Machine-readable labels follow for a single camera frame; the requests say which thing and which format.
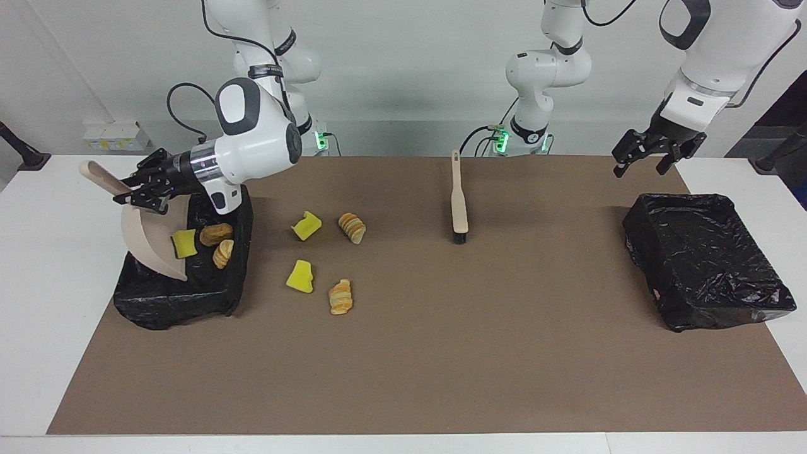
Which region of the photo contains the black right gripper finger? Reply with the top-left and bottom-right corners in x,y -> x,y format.
113,184 -> 172,214
123,149 -> 166,185

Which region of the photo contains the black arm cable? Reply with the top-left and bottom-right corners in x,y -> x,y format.
166,0 -> 297,143
580,0 -> 803,108

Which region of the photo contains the white wall socket box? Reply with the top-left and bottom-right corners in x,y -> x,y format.
82,120 -> 152,152

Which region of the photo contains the yellow sponge piece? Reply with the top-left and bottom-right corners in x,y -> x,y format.
286,259 -> 315,294
291,211 -> 323,242
171,230 -> 198,259

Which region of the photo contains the black stand foot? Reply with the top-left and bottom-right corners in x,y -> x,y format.
0,120 -> 52,172
755,123 -> 807,174

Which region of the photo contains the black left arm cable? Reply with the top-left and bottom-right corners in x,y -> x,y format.
580,0 -> 803,108

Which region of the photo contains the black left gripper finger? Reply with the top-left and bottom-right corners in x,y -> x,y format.
613,129 -> 656,178
656,134 -> 707,176

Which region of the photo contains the orange striped croissant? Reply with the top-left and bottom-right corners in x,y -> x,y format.
328,278 -> 354,316

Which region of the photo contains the beige hand brush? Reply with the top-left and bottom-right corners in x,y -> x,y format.
450,149 -> 469,245

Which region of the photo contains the brown bread roll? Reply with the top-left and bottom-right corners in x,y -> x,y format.
199,223 -> 234,247

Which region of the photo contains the black bagged bin pink spot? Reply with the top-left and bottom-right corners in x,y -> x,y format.
622,193 -> 797,333

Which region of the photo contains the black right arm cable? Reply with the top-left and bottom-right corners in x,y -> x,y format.
166,0 -> 297,143

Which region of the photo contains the brown paper table mat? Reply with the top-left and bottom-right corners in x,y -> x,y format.
47,156 -> 807,436

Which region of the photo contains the beige plastic dustpan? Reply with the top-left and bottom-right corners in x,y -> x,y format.
79,160 -> 190,282

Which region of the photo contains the croissant with olive tip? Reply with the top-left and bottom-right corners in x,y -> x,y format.
338,212 -> 367,245

